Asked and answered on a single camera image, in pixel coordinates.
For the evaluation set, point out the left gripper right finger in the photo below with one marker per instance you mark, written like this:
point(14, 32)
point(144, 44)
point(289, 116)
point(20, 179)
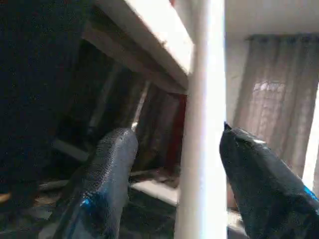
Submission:
point(264, 194)

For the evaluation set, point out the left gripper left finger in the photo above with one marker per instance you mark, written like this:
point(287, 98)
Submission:
point(99, 186)

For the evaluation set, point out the white plastic table leg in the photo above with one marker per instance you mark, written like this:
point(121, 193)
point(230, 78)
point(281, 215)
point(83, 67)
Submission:
point(202, 124)

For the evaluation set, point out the white flat board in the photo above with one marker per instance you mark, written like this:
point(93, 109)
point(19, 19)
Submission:
point(157, 193)

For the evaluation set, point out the black mat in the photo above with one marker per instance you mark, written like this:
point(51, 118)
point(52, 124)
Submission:
point(149, 219)

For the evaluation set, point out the grey sheer window curtain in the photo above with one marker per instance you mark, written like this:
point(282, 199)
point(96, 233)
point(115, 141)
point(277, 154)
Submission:
point(274, 99)

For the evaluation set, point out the white shelf board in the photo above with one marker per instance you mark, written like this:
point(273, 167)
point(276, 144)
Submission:
point(159, 37)

